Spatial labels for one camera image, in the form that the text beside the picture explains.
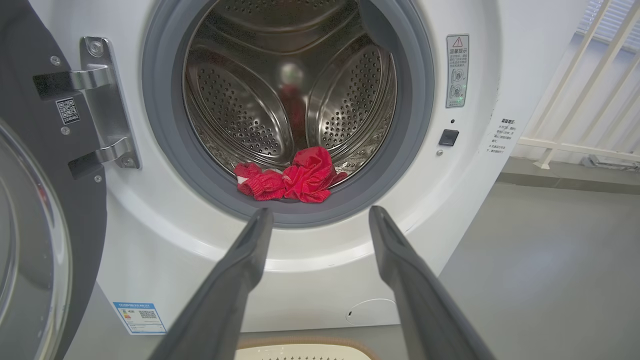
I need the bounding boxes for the chrome door hinge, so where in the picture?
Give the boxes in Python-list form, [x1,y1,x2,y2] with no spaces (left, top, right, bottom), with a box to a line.
[32,36,142,180]

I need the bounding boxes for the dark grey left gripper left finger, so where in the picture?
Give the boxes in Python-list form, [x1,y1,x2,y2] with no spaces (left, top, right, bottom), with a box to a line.
[147,207,275,360]

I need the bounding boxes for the cream perforated laundry basket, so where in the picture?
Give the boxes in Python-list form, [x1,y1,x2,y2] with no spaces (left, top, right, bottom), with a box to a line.
[234,337,380,360]

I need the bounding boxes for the red cloth garment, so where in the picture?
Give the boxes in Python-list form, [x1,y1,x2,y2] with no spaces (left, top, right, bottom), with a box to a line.
[233,146,349,204]

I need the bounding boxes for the white window blinds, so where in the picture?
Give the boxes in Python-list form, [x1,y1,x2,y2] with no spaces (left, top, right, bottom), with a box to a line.
[575,0,640,54]

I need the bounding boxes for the blue energy label sticker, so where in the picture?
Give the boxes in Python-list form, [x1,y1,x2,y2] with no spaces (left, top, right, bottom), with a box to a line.
[112,301,168,336]

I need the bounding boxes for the white front-load washing machine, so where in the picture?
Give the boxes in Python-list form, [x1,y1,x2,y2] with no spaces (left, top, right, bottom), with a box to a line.
[27,0,589,334]

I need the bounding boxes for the stainless steel washing machine drum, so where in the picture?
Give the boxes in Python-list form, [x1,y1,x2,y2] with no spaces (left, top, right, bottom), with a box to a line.
[182,0,399,177]

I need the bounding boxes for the white railing frame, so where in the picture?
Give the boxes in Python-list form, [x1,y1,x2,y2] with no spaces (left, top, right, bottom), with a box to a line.
[515,0,640,171]

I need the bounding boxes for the dark grey round washer door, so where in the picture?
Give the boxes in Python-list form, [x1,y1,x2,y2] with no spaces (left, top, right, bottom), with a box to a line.
[0,0,109,360]

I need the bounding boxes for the grey warning sticker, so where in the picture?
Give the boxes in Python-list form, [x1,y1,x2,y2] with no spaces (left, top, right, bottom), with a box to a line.
[445,33,470,109]

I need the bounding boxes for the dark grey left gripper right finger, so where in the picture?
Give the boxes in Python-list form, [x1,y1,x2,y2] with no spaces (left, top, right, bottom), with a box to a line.
[368,205,496,360]

